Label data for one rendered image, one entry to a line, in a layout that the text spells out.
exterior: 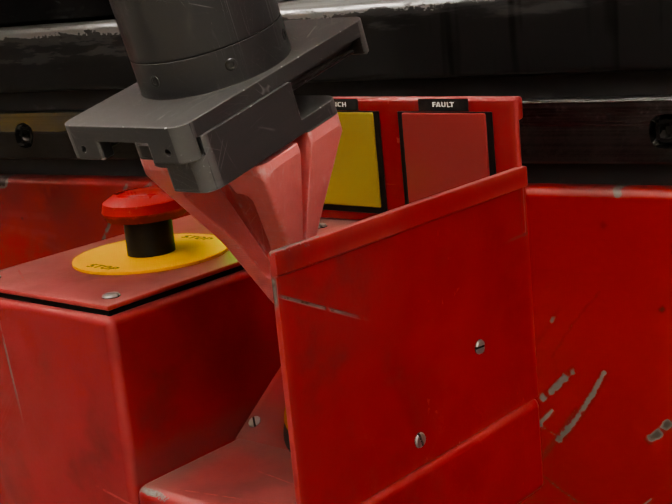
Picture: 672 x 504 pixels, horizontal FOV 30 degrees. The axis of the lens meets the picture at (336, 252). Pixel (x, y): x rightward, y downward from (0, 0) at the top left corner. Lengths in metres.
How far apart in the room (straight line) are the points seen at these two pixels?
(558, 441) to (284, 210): 0.35
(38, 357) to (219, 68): 0.17
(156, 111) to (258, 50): 0.04
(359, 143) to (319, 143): 0.13
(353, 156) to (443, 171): 0.05
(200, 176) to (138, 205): 0.14
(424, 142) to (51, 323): 0.18
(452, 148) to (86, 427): 0.20
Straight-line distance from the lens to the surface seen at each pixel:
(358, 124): 0.59
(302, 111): 0.46
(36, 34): 0.93
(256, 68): 0.44
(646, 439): 0.74
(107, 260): 0.57
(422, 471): 0.51
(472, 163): 0.55
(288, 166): 0.44
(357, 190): 0.59
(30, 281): 0.56
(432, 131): 0.56
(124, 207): 0.56
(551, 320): 0.74
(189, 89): 0.44
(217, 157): 0.42
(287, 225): 0.46
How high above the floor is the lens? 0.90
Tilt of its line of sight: 13 degrees down
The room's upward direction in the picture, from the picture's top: 6 degrees counter-clockwise
